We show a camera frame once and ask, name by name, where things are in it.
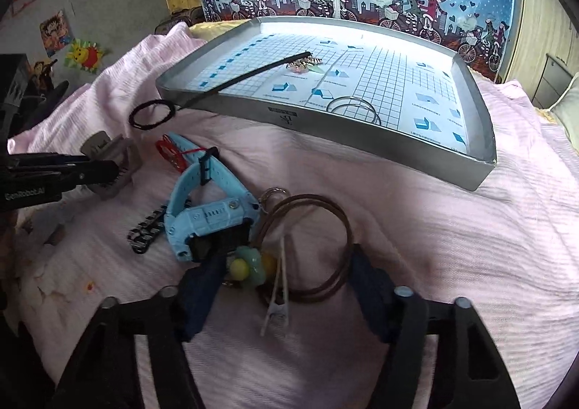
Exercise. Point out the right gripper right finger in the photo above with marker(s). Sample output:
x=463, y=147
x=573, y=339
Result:
x=382, y=309

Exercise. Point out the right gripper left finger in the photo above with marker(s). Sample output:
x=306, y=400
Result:
x=198, y=289

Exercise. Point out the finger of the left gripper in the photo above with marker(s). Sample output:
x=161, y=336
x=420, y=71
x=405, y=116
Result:
x=86, y=171

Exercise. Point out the green yellow bead charm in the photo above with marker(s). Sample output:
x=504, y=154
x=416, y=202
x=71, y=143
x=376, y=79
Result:
x=248, y=264

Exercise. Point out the light blue smartwatch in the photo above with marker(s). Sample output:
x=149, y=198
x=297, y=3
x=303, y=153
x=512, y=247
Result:
x=195, y=230

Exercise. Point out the beige hair claw clip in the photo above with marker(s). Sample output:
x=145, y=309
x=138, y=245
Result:
x=122, y=151

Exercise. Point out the thin metal bangle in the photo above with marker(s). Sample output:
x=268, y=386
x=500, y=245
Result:
x=344, y=102
x=358, y=111

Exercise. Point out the black hair stick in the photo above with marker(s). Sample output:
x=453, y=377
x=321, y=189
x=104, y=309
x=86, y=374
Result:
x=244, y=77

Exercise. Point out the pastel charm jewelry cluster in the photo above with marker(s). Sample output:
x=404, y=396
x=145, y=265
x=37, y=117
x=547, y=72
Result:
x=305, y=65

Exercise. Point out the white hair clip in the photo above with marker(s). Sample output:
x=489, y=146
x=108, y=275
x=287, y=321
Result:
x=279, y=305

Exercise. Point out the pink bed sheet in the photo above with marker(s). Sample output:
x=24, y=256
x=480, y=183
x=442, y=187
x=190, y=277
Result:
x=511, y=246

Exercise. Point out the silver grid-lined tray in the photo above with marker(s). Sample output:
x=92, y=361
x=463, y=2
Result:
x=434, y=118

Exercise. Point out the white pillow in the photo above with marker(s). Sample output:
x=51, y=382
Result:
x=566, y=111

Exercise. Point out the grey bedside drawer cabinet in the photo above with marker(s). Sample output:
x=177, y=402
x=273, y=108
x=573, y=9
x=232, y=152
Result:
x=554, y=80

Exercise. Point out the wooden wardrobe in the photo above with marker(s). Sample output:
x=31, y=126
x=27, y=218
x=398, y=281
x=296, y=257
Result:
x=539, y=28

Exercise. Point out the cartoon character wall poster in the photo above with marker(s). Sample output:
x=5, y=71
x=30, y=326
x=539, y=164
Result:
x=55, y=33

